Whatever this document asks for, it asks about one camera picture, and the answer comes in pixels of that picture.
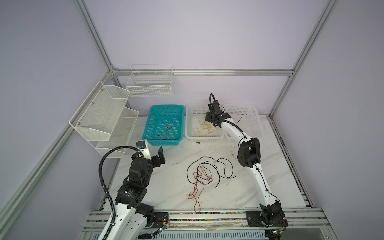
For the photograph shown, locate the yellow cable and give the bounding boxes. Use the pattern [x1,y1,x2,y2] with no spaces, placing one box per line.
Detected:
[191,113,218,138]

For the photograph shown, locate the red cable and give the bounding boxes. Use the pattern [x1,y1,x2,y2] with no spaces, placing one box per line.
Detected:
[155,121,174,141]

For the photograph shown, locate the cable bundle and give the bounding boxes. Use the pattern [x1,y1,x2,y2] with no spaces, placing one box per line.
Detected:
[185,155,237,214]

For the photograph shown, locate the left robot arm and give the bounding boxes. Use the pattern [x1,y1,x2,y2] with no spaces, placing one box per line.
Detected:
[98,141,168,240]

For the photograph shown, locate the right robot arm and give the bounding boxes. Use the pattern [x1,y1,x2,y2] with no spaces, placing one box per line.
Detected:
[205,95,284,227]

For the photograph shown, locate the white plastic basket middle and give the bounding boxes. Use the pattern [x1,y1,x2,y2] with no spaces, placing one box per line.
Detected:
[185,103,224,143]

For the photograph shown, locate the white plastic basket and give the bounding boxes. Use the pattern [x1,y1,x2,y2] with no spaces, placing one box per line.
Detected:
[224,103,264,140]
[185,103,224,143]

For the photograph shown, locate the white plastic basket right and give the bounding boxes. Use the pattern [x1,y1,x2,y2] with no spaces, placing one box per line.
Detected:
[224,103,264,140]

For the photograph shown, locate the teal plastic basket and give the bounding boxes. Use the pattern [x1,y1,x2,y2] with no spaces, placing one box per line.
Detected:
[143,105,185,146]

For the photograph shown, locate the white mesh lower shelf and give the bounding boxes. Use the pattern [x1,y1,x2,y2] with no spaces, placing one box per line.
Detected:
[96,107,139,156]

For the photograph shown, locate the white mesh shelf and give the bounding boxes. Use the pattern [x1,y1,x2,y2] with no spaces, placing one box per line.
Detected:
[96,107,139,156]
[69,82,130,142]

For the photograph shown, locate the white mesh upper shelf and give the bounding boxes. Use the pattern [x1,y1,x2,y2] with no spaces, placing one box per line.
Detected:
[69,82,130,142]

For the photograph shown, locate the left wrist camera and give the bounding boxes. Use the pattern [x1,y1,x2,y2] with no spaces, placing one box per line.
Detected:
[136,140,152,160]

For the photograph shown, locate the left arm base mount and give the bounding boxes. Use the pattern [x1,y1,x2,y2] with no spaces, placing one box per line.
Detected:
[145,211,170,229]

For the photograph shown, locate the white wire wall basket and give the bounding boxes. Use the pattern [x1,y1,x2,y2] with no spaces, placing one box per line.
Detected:
[126,65,174,97]

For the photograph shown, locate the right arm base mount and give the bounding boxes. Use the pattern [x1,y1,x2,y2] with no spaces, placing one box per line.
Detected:
[246,200,288,228]

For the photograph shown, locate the front rail with cables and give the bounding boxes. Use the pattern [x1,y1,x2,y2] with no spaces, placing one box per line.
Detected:
[80,209,337,240]

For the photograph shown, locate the aluminium frame profiles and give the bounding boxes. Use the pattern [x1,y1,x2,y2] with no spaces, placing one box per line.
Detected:
[0,0,340,240]

